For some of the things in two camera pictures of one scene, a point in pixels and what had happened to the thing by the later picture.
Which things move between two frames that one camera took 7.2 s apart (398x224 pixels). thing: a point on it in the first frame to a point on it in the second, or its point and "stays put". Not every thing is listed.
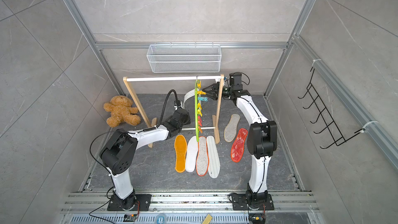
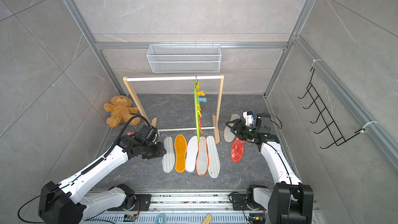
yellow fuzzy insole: (180, 143) stays put
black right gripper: (214, 93) to (240, 129)
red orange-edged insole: (237, 148) stays put
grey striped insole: (213, 161) stays put
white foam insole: (192, 150) stays put
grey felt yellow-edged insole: (230, 133) stays put
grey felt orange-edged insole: (202, 158) stays put
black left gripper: (188, 119) to (161, 151)
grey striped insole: (189, 94) to (168, 159)
